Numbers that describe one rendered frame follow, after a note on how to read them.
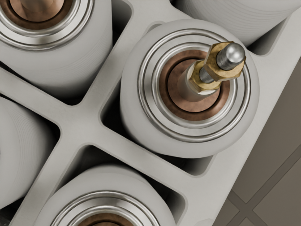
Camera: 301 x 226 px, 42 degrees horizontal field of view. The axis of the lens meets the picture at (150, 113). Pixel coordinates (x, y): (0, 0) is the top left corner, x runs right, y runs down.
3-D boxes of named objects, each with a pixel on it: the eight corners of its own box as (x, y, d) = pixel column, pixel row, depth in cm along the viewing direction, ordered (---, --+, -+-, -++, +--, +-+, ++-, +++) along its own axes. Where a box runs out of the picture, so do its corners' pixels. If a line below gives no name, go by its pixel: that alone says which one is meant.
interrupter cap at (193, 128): (259, 129, 26) (263, 129, 26) (149, 154, 26) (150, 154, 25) (234, 21, 27) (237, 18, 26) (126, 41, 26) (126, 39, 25)
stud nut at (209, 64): (247, 68, 19) (253, 64, 18) (221, 90, 19) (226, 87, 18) (222, 37, 19) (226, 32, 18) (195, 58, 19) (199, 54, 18)
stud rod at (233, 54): (209, 82, 24) (251, 54, 17) (197, 93, 24) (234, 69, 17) (199, 70, 24) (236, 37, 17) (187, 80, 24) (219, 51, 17)
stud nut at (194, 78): (226, 81, 23) (230, 78, 22) (204, 99, 23) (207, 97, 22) (204, 55, 23) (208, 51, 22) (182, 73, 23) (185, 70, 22)
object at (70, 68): (9, 39, 43) (-67, -37, 25) (88, 0, 44) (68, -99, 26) (51, 116, 43) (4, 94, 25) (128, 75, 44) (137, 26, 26)
